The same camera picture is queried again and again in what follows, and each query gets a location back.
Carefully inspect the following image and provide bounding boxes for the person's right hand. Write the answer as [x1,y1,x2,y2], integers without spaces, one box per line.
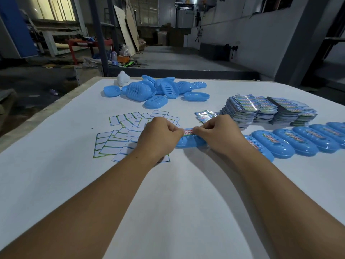
[192,114,247,157]

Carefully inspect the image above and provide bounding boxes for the person's left hand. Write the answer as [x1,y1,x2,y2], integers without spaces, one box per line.
[135,117,185,163]

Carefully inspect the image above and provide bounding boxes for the blue plastic case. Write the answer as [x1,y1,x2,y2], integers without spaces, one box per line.
[175,133,208,149]

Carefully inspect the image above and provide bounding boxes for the person's right forearm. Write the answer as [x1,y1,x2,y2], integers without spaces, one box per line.
[216,144,345,259]

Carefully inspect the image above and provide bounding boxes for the person's left forearm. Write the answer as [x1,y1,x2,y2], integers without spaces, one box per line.
[0,150,169,259]

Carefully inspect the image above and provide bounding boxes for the small foil printed packets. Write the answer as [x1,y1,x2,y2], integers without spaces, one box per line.
[194,110,219,124]

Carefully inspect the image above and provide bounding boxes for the pile of blue plastic shells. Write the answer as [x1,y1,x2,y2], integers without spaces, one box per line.
[103,74,210,110]

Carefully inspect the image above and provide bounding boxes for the pile of white backing papers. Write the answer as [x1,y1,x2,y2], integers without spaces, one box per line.
[93,110,180,163]

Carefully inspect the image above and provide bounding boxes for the stacks of printed sticker sheets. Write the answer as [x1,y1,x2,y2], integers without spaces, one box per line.
[219,94,318,130]

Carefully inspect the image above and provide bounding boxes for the white plastic object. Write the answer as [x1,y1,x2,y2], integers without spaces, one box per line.
[117,70,132,87]

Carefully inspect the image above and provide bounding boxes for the black box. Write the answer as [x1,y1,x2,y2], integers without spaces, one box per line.
[199,43,232,61]

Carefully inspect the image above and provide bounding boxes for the row of labelled blue cases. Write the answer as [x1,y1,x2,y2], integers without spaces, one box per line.
[243,121,345,163]

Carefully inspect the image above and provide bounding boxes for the leaning wooden boards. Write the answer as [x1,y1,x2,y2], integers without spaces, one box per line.
[113,5,140,56]

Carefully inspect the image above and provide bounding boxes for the white workbench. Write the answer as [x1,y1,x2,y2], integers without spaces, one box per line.
[34,25,88,57]

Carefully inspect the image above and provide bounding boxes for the blue panel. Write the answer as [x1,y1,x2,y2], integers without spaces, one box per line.
[0,0,39,59]

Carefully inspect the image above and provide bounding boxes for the dark steel post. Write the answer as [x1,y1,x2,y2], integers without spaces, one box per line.
[88,0,110,76]

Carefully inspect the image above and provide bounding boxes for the red metal frame table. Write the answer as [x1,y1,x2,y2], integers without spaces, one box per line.
[67,38,114,65]

